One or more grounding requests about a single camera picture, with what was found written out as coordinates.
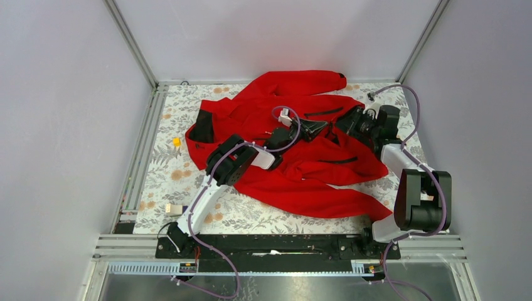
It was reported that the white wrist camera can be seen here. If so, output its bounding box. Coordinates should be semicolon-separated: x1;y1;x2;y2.
278;107;297;127
364;92;382;119

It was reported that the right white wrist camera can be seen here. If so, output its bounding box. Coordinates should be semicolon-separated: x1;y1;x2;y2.
364;92;382;119

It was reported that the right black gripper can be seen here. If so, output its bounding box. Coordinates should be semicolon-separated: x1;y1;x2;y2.
334;107;380;140

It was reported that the multicoloured block row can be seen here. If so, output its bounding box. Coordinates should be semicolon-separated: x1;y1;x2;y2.
164;203;187;216

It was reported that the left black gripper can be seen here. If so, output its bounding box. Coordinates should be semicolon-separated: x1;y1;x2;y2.
279;117;327;156

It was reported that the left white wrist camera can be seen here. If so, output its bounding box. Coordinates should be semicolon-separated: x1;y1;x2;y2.
278;107;297;127

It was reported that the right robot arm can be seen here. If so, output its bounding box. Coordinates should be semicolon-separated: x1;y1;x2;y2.
336;105;452;258

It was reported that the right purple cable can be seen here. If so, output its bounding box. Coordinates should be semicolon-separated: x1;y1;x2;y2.
367;84;449;301

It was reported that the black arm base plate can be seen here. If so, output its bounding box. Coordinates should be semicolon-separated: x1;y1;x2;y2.
155;234;401;273

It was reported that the red zip-up jacket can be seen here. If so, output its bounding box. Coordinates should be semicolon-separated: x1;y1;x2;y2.
186;70;391;221

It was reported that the floral patterned table mat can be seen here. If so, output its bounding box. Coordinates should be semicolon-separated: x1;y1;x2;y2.
124;83;425;234

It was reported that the aluminium frame rail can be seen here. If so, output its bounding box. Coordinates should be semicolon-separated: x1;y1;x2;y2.
82;234;480;300

